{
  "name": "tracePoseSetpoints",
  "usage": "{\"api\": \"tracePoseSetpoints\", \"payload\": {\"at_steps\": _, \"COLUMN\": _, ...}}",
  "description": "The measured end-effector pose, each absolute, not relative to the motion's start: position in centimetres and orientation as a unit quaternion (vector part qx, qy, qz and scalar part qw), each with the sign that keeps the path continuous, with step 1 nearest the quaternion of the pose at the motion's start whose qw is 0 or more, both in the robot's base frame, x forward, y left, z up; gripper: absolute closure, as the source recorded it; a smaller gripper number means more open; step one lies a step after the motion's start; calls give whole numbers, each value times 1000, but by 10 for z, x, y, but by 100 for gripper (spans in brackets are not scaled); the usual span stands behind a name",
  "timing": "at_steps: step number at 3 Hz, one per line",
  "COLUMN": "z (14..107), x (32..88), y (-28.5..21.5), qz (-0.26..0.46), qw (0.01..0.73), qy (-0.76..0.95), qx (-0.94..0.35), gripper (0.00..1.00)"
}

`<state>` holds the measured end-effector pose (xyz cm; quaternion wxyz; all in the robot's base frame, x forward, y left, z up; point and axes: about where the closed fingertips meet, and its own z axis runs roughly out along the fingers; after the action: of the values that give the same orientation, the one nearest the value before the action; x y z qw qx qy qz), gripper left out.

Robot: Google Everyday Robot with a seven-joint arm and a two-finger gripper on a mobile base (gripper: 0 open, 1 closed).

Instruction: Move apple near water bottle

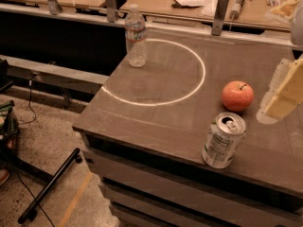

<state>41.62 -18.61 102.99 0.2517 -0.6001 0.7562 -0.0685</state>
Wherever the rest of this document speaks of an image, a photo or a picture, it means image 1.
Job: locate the dark bag on floor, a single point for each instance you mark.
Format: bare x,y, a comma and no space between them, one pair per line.
9,130

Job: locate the grey metal bracket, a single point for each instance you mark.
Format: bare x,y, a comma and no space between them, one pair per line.
111,10
219,16
54,7

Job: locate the white paper sheets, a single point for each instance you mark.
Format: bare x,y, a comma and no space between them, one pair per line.
205,7

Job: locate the clear plastic water bottle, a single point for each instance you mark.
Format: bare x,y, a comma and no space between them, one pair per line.
136,37

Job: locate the white soda can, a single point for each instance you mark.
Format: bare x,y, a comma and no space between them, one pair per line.
226,132

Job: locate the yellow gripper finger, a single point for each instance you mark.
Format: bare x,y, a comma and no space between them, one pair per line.
273,106
293,87

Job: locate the grey drawer cabinet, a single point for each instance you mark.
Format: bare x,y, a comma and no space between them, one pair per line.
145,129

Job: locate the grey caulk tube tool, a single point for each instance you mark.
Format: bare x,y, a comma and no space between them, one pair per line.
236,9

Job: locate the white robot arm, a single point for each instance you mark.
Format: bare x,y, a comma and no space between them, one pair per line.
296,22

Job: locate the red apple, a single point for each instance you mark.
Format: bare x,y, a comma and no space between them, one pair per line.
237,96

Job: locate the grey metal bracket middle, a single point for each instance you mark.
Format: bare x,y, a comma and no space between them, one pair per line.
111,10

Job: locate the black metal stand leg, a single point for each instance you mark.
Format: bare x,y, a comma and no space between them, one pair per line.
31,213

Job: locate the grey metal bracket left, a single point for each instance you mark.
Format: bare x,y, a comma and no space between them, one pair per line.
54,7

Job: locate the grey metal bracket right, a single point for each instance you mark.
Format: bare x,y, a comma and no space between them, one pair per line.
219,16

